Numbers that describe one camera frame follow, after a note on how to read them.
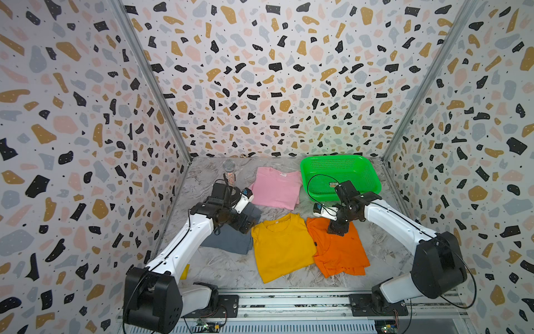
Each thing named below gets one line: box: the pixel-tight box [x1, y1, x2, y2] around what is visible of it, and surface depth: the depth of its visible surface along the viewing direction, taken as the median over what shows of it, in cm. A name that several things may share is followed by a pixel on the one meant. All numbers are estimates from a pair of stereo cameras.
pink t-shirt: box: [249, 167, 303, 211], surface depth 112 cm
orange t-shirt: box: [306, 217, 371, 279], surface depth 87 cm
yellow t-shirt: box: [251, 212, 318, 284], surface depth 89 cm
